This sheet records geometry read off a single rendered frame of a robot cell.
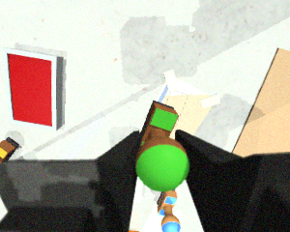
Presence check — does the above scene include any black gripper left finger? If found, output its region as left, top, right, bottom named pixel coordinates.
left=0, top=130, right=140, bottom=232

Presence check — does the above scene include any wooden rubber stamp with yellow knob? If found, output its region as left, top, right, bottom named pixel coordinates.
left=0, top=137, right=19, bottom=162

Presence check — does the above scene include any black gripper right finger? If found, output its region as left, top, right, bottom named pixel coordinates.
left=175, top=130, right=290, bottom=232

